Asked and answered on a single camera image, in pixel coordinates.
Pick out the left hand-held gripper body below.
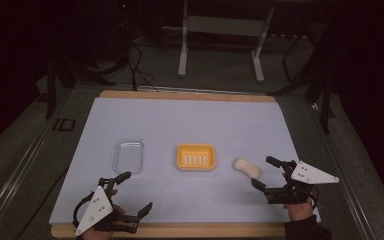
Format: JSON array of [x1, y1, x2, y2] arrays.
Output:
[[72, 177, 138, 238]]

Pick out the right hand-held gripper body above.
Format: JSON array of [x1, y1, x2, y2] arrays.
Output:
[[264, 159, 340, 205]]

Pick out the pale bread roll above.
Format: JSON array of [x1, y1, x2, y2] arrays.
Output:
[[232, 157, 262, 180]]

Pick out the clear plastic container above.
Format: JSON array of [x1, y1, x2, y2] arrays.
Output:
[[112, 137, 145, 175]]

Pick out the yellow soap dish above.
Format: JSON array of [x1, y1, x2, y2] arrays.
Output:
[[175, 143, 217, 172]]

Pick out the person's left hand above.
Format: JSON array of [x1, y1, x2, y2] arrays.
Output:
[[81, 188, 127, 240]]

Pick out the person's right hand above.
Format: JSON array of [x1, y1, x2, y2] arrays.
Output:
[[281, 172, 315, 222]]

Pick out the pale blue table sheet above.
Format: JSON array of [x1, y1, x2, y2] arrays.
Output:
[[48, 97, 322, 225]]

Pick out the black tripod stand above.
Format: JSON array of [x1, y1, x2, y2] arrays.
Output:
[[44, 54, 118, 120], [267, 31, 337, 135]]

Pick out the white metal stand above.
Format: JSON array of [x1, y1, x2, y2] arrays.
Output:
[[161, 0, 276, 84]]

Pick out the metal floor rail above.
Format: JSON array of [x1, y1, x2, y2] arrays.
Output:
[[0, 109, 68, 240], [308, 103, 379, 240]]

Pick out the black rectangular bracket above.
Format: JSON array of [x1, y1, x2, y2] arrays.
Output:
[[52, 117, 77, 132]]

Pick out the black cable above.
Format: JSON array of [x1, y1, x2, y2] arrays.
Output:
[[125, 42, 159, 93]]

